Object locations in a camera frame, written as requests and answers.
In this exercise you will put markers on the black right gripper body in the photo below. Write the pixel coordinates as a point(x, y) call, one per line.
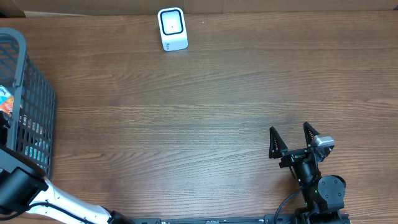
point(292, 157)

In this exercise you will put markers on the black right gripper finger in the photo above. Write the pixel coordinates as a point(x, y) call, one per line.
point(277, 146)
point(310, 134)

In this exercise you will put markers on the orange tissue pack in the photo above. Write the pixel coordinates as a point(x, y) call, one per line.
point(6, 101)

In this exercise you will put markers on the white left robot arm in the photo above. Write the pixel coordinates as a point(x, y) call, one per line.
point(26, 189)

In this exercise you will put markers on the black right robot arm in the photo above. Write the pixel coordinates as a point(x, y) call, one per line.
point(323, 195)

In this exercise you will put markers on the white barcode scanner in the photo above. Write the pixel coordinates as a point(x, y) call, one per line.
point(172, 28)

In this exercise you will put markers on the dark grey mesh basket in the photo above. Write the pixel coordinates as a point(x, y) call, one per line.
point(31, 130)

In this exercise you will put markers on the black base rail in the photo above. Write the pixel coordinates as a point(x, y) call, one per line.
point(217, 221)

